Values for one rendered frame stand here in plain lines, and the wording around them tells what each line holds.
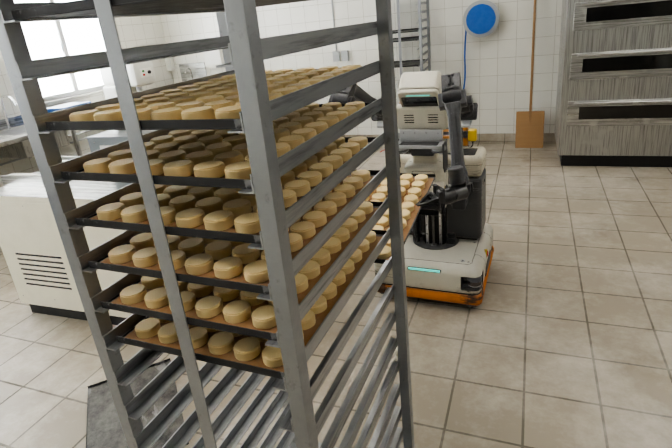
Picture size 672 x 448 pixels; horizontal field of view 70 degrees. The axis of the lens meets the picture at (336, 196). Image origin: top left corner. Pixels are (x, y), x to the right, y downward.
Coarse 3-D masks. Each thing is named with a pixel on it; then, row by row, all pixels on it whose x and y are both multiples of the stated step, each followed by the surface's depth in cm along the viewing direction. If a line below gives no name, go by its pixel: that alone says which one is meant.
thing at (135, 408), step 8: (176, 360) 118; (168, 368) 116; (176, 368) 118; (184, 368) 118; (160, 376) 113; (168, 376) 116; (176, 376) 116; (152, 384) 111; (160, 384) 114; (168, 384) 113; (144, 392) 109; (152, 392) 111; (160, 392) 111; (136, 400) 107; (144, 400) 109; (152, 400) 109; (128, 408) 105; (136, 408) 107; (144, 408) 107; (128, 416) 105; (136, 416) 105
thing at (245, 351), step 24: (360, 264) 121; (336, 288) 108; (312, 312) 100; (144, 336) 100; (168, 336) 97; (192, 336) 96; (216, 336) 95; (240, 336) 98; (240, 360) 90; (264, 360) 88
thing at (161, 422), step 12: (204, 372) 129; (216, 372) 129; (204, 384) 125; (180, 396) 120; (192, 396) 122; (168, 408) 116; (180, 408) 118; (156, 420) 113; (168, 420) 115; (144, 432) 110; (156, 432) 112; (144, 444) 109
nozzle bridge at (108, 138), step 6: (102, 132) 253; (108, 132) 252; (114, 132) 250; (120, 132) 248; (144, 132) 242; (90, 138) 245; (96, 138) 243; (102, 138) 242; (108, 138) 241; (114, 138) 239; (120, 138) 238; (126, 138) 237; (90, 144) 246; (96, 144) 245; (102, 144) 243; (108, 144) 242; (114, 144) 241; (96, 150) 246; (120, 186) 250
